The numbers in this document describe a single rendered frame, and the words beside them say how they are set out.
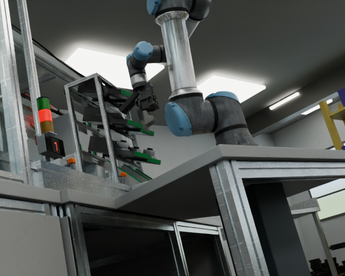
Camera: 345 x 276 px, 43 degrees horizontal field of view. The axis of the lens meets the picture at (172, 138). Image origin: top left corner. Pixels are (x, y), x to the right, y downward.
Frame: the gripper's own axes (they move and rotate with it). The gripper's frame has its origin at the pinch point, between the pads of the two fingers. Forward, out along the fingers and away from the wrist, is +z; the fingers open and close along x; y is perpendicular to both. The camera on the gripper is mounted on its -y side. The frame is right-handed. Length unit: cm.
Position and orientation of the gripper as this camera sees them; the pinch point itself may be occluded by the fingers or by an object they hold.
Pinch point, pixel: (145, 130)
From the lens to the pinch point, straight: 186.2
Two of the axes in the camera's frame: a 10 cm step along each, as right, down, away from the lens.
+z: 2.3, 9.2, -3.1
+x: 3.3, 2.2, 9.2
